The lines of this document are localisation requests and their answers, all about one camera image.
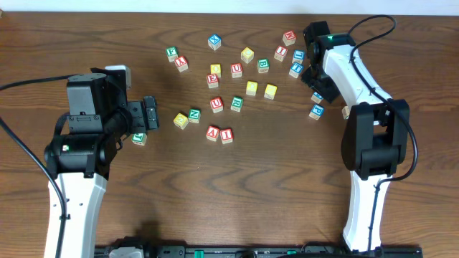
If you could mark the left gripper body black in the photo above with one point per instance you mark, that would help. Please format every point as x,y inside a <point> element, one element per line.
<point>138,117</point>

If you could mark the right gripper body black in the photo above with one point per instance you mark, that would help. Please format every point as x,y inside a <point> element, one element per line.
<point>319,80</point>

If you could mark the blue 2 block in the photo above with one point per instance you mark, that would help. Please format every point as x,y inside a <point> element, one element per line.
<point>316,98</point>

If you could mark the red A block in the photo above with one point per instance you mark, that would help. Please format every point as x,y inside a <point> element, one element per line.
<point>212,133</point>

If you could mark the red i block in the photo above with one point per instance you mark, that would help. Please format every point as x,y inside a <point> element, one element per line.
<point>226,136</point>
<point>280,53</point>

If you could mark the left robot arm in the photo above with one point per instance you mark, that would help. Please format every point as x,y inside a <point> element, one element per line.
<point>78,158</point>

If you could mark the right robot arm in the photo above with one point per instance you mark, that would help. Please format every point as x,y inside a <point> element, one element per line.
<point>376,134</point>

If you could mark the blue T block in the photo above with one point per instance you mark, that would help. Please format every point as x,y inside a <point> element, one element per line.
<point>296,70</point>

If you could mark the blue L block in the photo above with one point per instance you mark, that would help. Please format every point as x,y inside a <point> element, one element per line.
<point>298,56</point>

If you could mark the blue P block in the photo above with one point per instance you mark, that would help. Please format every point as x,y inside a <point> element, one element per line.
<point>316,112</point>

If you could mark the yellow 2 block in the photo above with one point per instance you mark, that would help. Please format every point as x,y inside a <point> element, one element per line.
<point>181,121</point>

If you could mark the green J block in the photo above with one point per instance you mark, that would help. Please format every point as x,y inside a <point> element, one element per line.
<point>139,138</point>

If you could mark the plain white wooden block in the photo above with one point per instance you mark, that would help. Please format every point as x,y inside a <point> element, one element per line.
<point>345,112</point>

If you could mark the green N block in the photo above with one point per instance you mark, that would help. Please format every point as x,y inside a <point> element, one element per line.
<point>194,115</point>

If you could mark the yellow block centre right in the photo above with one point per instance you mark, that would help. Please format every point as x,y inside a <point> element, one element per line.
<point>270,91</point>

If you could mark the red W block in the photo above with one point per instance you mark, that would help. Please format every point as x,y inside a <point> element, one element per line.
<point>289,38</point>

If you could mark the red Y block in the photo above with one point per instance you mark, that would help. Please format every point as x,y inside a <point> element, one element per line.
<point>181,63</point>

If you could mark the green F block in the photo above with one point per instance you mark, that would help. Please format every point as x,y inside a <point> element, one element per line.
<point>172,53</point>

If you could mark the green B block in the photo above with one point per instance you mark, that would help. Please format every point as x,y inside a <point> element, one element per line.
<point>263,65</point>

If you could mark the yellow block centre left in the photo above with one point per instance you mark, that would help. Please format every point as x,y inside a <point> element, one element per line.
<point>251,88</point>

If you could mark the red E block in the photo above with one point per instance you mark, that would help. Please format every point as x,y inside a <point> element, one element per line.
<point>212,81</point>

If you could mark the red U block lower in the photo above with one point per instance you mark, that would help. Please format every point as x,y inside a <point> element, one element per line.
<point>216,105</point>

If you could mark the red u block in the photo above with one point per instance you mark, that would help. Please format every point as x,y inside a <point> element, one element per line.
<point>236,70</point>
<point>216,105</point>

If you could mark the yellow block upper left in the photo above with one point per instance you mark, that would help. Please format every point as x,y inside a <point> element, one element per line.
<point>216,69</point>

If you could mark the yellow block top centre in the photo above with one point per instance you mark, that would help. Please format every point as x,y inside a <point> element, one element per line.
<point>247,55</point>

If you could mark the red U block upper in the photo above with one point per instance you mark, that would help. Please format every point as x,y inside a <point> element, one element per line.
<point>236,70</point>

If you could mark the green R block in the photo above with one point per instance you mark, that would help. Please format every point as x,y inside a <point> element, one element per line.
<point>237,103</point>

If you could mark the blue X block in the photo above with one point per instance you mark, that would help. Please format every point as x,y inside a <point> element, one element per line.
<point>215,42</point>

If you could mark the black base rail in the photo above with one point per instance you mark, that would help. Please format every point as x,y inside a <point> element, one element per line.
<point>307,250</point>

